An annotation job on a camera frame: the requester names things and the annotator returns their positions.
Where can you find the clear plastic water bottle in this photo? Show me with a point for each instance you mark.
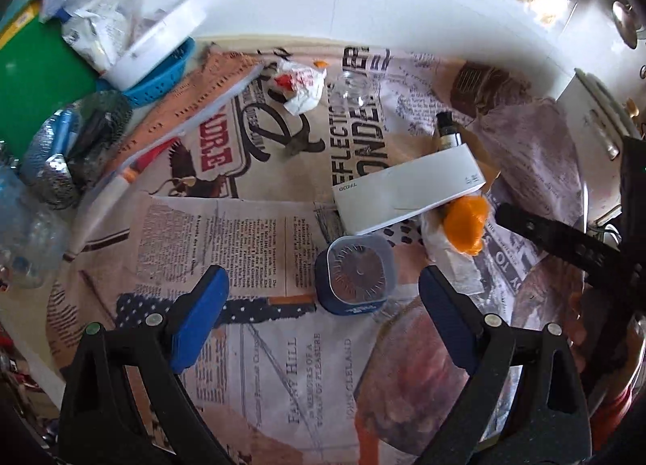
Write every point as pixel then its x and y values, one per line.
pixel 25 233

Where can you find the small dark bottle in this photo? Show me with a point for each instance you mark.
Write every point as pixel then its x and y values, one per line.
pixel 446 134

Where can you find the black pliers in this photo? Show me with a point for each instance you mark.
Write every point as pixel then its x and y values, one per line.
pixel 303 144

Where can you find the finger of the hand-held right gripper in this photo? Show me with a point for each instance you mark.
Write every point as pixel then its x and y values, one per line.
pixel 550 238

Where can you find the crumpled white paper wrapper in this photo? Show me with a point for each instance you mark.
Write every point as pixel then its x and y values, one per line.
pixel 303 86

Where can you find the clear glass jar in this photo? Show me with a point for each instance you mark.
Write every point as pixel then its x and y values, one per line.
pixel 356 89

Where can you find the green board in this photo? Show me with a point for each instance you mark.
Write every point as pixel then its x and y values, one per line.
pixel 40 81

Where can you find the orange printed booklet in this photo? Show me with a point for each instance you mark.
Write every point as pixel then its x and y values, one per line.
pixel 186 101

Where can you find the blue plastic basket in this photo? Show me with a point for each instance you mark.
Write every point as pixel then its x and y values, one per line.
pixel 156 84

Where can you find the orange item in plastic bag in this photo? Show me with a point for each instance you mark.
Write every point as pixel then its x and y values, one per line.
pixel 449 263

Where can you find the white marker pen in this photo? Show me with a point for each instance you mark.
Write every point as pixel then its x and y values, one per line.
pixel 101 212

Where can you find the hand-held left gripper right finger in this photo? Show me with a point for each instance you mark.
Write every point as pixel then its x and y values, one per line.
pixel 449 316

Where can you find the clear plastic bag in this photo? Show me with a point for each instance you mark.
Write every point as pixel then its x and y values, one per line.
pixel 91 1

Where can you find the large orange peel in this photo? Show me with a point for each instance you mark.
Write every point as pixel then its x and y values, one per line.
pixel 467 225

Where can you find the person's right hand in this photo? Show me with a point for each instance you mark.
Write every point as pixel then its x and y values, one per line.
pixel 576 323

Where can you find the white rectangular box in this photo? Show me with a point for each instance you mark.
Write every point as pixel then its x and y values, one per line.
pixel 409 190

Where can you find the white perforated lid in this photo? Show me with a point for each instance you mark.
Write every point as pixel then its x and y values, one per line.
pixel 161 41

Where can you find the blue box with clear lid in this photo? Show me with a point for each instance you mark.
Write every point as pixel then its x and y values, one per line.
pixel 356 273

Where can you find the metal spoon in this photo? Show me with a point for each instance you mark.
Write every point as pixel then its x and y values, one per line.
pixel 623 16

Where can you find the metal mesh pen holder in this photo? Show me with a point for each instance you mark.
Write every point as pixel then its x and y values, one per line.
pixel 96 132

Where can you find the newspaper print tablecloth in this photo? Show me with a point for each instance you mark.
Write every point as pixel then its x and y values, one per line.
pixel 262 243

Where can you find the blue pen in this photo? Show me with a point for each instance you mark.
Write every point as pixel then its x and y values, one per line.
pixel 63 137

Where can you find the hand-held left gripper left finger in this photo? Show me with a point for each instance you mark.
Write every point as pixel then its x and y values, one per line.
pixel 199 316

